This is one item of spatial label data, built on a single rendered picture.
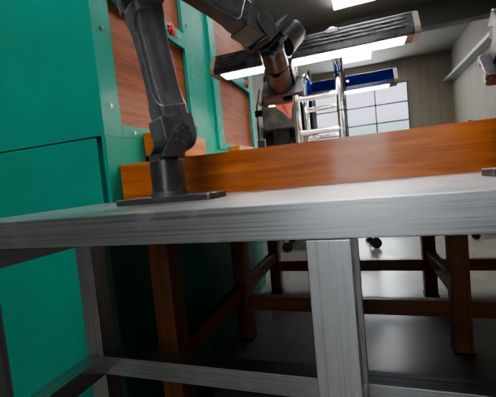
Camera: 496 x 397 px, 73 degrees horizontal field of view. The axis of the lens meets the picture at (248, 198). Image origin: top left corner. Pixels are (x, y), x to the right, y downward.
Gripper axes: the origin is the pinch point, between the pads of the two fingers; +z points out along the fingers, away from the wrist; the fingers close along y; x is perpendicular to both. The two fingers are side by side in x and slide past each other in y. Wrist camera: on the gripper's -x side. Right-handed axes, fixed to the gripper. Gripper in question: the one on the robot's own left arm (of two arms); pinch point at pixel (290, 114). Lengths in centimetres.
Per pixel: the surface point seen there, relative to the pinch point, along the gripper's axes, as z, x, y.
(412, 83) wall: 523, -670, -151
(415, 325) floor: 104, 24, -34
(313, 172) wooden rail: -2.4, 22.8, -7.3
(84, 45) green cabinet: -29, -3, 46
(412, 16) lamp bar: -4.1, -28.0, -33.3
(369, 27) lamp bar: -4.1, -26.7, -22.0
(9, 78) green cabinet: -27, 0, 73
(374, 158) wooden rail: -3.4, 21.5, -19.7
